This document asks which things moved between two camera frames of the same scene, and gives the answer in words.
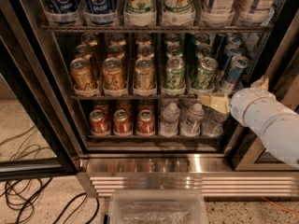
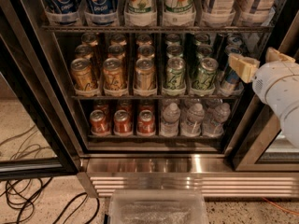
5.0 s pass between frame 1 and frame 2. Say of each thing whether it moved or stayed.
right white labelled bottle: stayed
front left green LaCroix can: stayed
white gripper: moved
